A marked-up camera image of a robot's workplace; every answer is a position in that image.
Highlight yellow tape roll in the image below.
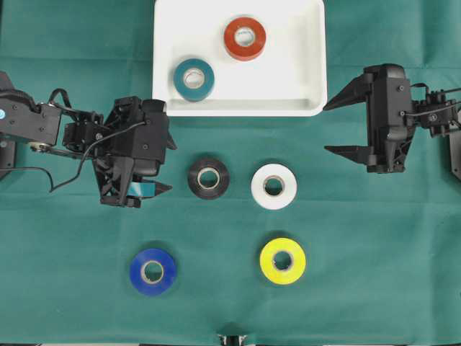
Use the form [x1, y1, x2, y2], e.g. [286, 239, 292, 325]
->
[259, 238, 307, 285]

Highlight teal tape roll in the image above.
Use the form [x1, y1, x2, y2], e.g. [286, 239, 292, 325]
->
[174, 58, 215, 102]

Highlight white tape roll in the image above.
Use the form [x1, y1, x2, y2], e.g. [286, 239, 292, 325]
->
[251, 164, 297, 210]

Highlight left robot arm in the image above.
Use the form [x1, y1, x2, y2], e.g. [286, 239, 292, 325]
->
[1, 72, 176, 208]

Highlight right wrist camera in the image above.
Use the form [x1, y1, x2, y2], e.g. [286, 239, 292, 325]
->
[367, 64, 411, 144]

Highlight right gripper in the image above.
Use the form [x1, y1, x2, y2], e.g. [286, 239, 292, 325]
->
[323, 66, 461, 174]

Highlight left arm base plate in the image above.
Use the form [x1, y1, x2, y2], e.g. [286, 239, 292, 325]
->
[0, 139, 17, 179]

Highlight white plastic case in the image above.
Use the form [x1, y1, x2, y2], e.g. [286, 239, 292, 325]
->
[152, 1, 328, 117]

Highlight red tape roll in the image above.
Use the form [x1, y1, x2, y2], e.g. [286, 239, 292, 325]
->
[223, 17, 267, 61]

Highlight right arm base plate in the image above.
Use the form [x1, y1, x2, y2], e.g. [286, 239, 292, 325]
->
[449, 131, 461, 180]

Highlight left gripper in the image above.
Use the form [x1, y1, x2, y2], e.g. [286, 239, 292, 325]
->
[91, 96, 178, 209]

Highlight blue tape roll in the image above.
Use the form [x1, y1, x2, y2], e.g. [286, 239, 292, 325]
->
[130, 249, 177, 296]

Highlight black tape roll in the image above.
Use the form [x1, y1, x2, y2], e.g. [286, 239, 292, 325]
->
[187, 157, 230, 200]

